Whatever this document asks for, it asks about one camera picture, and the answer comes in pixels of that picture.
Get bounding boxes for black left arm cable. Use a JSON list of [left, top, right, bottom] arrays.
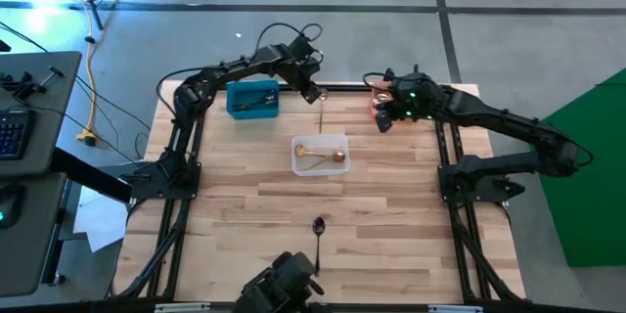
[[252, 22, 325, 56]]

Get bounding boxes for silver aluminium rail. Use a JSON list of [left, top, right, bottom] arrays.
[[154, 302, 212, 313], [427, 304, 485, 313]]

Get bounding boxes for black computer mouse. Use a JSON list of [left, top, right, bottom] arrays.
[[0, 184, 25, 231]]

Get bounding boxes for black keyboard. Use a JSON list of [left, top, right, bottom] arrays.
[[0, 109, 37, 161]]

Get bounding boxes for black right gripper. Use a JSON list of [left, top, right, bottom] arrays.
[[375, 71, 447, 134]]

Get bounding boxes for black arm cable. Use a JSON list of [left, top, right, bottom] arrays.
[[252, 22, 325, 56], [362, 69, 393, 91]]

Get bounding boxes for yellow extension cable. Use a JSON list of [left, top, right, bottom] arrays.
[[72, 0, 100, 148]]

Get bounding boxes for black desk support beam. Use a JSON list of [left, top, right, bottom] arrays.
[[48, 146, 135, 205]]

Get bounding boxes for black floor cable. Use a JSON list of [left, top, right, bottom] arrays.
[[0, 21, 151, 163]]

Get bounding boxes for orange plastic bin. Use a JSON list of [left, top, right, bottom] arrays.
[[370, 81, 427, 124]]

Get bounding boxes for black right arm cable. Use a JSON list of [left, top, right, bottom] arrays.
[[362, 69, 393, 91]]

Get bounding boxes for grey desk top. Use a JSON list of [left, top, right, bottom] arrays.
[[0, 50, 83, 178], [0, 172, 68, 299]]

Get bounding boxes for clear plastic bin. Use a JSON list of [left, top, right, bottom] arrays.
[[291, 132, 351, 178]]

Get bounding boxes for black aluminium table frame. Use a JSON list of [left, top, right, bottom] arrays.
[[112, 81, 527, 304]]

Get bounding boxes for black desk clamp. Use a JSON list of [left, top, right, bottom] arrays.
[[0, 65, 66, 105]]

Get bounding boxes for green panel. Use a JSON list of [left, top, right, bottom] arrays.
[[535, 67, 626, 269]]

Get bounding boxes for teal plastic bin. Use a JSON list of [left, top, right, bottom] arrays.
[[225, 78, 281, 120]]

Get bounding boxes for white paper sheet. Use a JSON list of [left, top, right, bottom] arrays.
[[72, 187, 130, 254]]

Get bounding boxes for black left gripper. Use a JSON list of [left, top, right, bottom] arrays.
[[274, 35, 326, 106]]

